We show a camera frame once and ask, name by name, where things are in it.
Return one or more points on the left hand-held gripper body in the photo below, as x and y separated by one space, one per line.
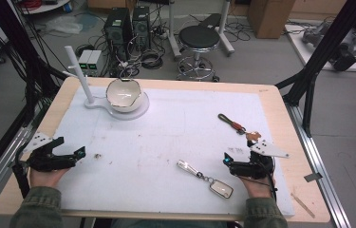
47 161

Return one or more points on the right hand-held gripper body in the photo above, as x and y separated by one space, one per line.
254 167

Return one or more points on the white key hanger stand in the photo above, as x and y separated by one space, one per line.
79 76

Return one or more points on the person's left hand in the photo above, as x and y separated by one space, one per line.
46 178

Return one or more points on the person's right hand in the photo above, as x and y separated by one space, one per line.
258 187

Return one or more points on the small brown crumb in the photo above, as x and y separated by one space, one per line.
97 155

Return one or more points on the wooden table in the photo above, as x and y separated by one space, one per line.
296 164

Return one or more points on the grey tape piece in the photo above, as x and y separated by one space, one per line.
312 177

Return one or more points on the white foam mat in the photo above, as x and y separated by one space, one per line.
172 139

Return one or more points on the thin wooden stick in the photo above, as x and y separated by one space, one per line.
303 205

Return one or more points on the white ceramic bowl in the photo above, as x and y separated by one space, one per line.
123 93

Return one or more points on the grey power supply unit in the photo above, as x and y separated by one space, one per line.
93 61
84 60

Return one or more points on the clear plastic bag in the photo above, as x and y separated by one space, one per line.
63 24

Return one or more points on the black round stool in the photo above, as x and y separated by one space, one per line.
198 37

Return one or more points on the black computer tower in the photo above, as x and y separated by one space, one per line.
118 31
141 27

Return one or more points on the cardboard box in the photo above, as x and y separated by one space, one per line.
270 17

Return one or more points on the grey robot device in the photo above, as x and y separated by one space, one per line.
345 50

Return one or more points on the round white table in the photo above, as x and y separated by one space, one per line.
44 7

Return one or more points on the aluminium rail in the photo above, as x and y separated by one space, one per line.
321 164
4 158

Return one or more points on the white metal stand frame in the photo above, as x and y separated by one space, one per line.
226 34

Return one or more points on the black metal frame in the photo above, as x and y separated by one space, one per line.
324 47
11 38

